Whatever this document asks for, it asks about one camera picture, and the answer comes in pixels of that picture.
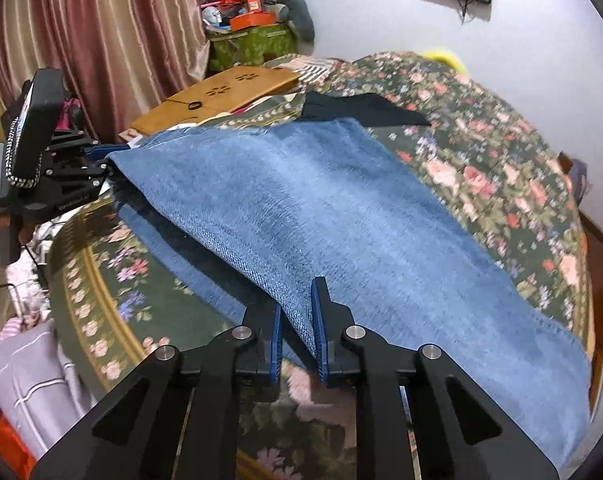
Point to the purple grey backpack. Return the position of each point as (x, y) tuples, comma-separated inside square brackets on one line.
[(578, 175)]

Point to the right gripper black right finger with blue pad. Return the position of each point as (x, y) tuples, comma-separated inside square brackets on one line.
[(419, 415)]

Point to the orange box on pile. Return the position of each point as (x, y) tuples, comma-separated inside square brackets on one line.
[(252, 19)]

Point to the striped pink beige curtain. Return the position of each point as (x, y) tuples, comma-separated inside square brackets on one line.
[(120, 58)]

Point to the green patterned storage box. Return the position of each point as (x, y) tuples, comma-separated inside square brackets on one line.
[(250, 47)]

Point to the blue denim jeans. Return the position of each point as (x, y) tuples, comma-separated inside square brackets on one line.
[(245, 217)]

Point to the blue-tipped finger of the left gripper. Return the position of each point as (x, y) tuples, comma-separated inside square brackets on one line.
[(101, 151)]

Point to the grey striped pillow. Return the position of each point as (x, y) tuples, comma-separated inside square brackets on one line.
[(41, 392)]

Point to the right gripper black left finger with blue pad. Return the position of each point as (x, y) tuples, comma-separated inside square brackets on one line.
[(175, 416)]

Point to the grey plush toy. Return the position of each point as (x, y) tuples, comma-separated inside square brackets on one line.
[(296, 15)]

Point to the black garment on bed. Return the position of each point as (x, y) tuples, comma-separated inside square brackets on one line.
[(369, 109)]

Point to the yellow curved pillow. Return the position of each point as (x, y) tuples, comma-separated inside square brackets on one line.
[(446, 57)]

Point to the floral green bed blanket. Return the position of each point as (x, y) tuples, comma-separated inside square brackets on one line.
[(117, 294)]

